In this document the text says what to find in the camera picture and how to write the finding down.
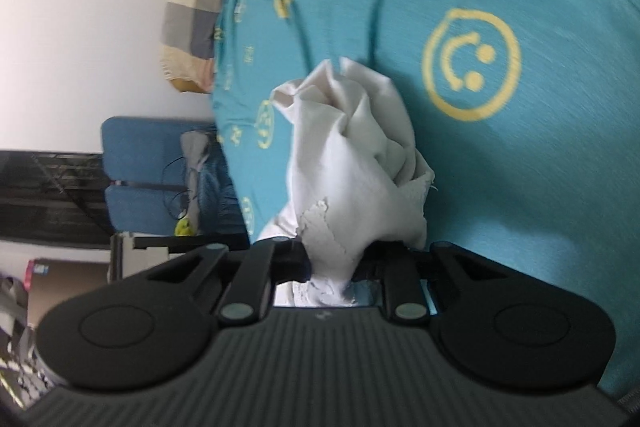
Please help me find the white t-shirt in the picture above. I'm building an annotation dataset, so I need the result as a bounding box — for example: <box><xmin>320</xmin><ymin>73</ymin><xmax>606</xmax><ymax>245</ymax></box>
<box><xmin>260</xmin><ymin>57</ymin><xmax>435</xmax><ymax>308</ymax></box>

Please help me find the yellow green plush toy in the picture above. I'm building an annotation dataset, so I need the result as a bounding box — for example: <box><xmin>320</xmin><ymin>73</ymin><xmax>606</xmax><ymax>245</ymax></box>
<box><xmin>174</xmin><ymin>216</ymin><xmax>198</xmax><ymax>237</ymax></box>

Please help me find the grey cloth on chair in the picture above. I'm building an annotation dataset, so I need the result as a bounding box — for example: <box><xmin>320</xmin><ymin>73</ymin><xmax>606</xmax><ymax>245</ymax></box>
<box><xmin>180</xmin><ymin>130</ymin><xmax>218</xmax><ymax>235</ymax></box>

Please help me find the white desk with dark top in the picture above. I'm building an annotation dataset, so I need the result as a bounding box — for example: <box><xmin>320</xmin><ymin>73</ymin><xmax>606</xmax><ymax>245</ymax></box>
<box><xmin>108</xmin><ymin>232</ymin><xmax>250</xmax><ymax>283</ymax></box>

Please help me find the blue covered chair front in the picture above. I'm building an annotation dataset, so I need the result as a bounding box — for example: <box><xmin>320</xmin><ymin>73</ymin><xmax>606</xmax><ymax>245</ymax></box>
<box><xmin>104</xmin><ymin>185</ymin><xmax>246</xmax><ymax>236</ymax></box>

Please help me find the blue covered chair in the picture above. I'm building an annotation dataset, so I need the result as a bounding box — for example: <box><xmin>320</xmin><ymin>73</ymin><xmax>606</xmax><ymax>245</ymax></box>
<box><xmin>104</xmin><ymin>185</ymin><xmax>246</xmax><ymax>236</ymax></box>
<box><xmin>101</xmin><ymin>116</ymin><xmax>215</xmax><ymax>187</ymax></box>

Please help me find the blue covered chair rear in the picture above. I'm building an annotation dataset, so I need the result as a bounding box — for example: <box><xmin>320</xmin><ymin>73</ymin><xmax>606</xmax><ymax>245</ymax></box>
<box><xmin>101</xmin><ymin>116</ymin><xmax>215</xmax><ymax>187</ymax></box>

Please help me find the dark window with curtain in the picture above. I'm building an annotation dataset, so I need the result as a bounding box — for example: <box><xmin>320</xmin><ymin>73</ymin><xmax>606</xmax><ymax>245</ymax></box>
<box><xmin>0</xmin><ymin>150</ymin><xmax>114</xmax><ymax>249</ymax></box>

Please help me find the brown cardboard box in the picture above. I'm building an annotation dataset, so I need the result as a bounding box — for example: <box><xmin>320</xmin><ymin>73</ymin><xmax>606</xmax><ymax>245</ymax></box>
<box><xmin>25</xmin><ymin>258</ymin><xmax>110</xmax><ymax>329</ymax></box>

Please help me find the teal patterned bed sheet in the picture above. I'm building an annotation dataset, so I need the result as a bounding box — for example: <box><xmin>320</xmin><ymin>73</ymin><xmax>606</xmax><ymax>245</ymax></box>
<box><xmin>213</xmin><ymin>0</ymin><xmax>639</xmax><ymax>395</ymax></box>

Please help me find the black cable on chair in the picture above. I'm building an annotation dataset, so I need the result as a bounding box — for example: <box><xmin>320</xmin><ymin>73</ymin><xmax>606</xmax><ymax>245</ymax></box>
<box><xmin>162</xmin><ymin>152</ymin><xmax>202</xmax><ymax>223</ymax></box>

